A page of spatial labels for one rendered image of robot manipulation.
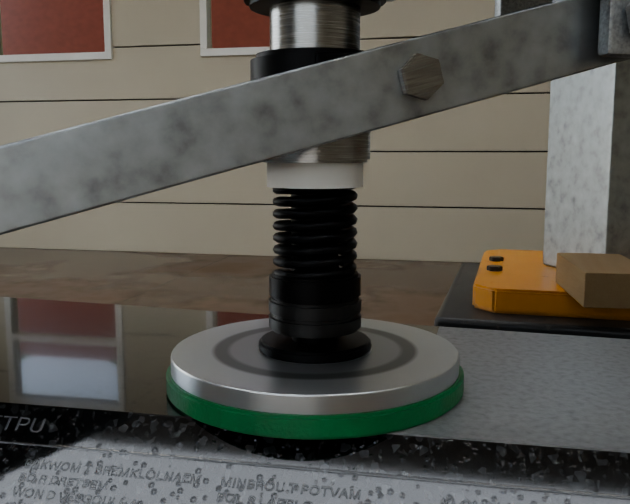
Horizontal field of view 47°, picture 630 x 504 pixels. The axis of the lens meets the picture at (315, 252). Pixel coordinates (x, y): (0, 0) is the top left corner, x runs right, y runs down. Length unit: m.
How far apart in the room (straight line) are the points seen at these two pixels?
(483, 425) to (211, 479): 0.17
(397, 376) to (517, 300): 0.72
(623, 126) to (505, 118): 5.33
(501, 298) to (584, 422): 0.69
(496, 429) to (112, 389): 0.27
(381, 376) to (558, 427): 0.12
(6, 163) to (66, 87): 7.26
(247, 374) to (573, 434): 0.21
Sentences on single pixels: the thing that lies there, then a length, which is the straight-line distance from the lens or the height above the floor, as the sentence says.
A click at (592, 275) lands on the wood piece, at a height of 0.83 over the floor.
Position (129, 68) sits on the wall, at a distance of 7.41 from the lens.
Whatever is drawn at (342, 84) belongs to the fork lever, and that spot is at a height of 1.04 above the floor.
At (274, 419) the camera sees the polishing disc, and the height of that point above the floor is 0.84.
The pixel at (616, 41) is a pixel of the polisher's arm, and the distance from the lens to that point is 0.52.
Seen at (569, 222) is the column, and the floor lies 0.87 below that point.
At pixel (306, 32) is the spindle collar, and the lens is 0.50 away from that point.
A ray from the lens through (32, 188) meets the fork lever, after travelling 0.46.
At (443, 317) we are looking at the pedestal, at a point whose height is 0.74.
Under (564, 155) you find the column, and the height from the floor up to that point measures 0.99.
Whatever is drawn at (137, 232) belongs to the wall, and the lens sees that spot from 7.40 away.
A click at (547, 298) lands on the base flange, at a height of 0.77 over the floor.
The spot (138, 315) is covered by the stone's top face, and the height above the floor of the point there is 0.82.
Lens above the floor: 1.00
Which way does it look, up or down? 8 degrees down
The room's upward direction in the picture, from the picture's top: straight up
